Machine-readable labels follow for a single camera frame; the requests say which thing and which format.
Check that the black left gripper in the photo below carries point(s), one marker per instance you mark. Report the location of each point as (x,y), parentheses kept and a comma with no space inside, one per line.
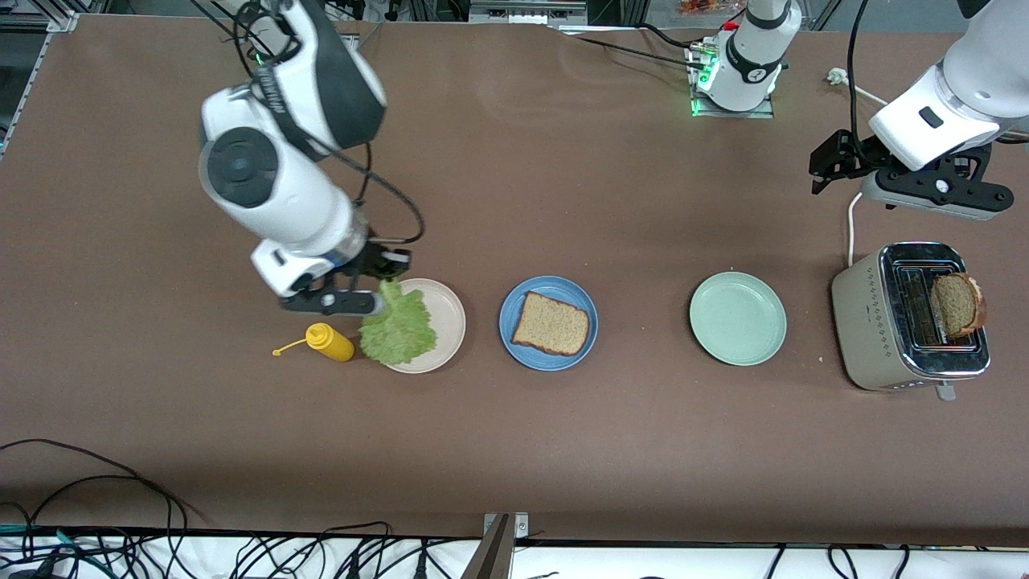
(850,158)

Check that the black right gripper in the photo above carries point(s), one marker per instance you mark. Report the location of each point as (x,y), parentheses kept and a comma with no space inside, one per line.
(375,260)

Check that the green lettuce leaf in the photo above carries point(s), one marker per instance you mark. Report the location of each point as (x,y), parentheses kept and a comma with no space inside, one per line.
(398,330)

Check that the brown bread slice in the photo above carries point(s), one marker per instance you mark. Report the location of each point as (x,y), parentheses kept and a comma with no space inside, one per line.
(551,326)
(957,305)

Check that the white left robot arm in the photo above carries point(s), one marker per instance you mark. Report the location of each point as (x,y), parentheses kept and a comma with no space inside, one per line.
(981,80)

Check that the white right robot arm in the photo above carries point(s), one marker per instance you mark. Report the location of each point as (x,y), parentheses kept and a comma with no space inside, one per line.
(281,185)

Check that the beige plate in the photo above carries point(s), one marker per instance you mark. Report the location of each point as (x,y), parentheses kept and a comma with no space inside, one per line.
(448,322)

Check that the blue plate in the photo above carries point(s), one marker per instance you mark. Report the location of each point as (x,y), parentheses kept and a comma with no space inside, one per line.
(509,310)

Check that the pale green plate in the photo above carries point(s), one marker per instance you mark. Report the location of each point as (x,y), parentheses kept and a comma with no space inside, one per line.
(737,318)

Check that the yellow mustard squeeze bottle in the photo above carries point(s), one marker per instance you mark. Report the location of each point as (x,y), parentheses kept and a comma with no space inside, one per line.
(330,342)

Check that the beige and chrome toaster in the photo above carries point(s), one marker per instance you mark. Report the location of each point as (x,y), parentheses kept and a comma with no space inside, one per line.
(864,338)

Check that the orange package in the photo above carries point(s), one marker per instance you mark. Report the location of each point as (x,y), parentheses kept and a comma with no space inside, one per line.
(699,6)

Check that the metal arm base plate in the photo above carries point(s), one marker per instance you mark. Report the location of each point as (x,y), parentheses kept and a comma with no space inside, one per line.
(735,113)

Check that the metal mount bracket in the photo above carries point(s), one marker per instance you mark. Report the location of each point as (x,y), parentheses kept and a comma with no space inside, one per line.
(502,527)

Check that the grey metal background frame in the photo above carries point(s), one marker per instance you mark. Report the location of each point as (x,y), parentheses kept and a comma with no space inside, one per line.
(526,10)

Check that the aluminium table frame rail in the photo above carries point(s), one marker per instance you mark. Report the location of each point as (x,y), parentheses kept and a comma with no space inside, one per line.
(34,80)

